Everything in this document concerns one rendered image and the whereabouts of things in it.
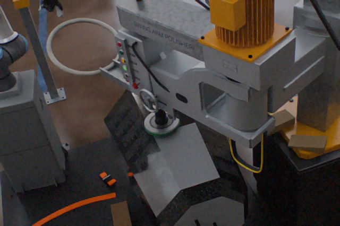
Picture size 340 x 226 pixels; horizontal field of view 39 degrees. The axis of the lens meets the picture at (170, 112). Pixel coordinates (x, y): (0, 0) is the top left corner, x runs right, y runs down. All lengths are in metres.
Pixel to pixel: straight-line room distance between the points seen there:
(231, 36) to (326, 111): 1.04
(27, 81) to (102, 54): 1.82
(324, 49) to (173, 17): 0.77
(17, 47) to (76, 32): 2.41
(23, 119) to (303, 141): 1.90
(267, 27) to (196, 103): 0.61
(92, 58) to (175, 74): 2.93
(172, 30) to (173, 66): 0.33
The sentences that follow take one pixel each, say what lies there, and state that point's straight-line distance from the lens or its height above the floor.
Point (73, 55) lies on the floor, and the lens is 5.40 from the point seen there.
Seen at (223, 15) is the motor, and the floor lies 1.88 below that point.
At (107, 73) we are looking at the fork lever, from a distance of 2.99.
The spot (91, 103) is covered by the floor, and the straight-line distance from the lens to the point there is 4.61.
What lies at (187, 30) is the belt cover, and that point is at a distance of 2.14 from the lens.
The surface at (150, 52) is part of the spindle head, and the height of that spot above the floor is 1.43.
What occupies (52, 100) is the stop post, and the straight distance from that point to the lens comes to 4.79.
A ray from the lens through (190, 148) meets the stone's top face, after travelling 2.79.
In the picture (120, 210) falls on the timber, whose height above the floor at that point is 0.14.
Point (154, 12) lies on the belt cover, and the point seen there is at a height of 1.67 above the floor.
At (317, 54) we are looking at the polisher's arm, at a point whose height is 1.40.
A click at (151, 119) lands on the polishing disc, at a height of 0.86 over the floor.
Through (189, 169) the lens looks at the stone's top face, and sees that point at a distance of 2.68.
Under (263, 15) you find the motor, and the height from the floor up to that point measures 1.83.
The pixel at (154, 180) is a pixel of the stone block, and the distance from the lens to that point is 2.78.
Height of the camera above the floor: 2.76
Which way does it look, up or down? 40 degrees down
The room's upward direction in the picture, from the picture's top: 9 degrees counter-clockwise
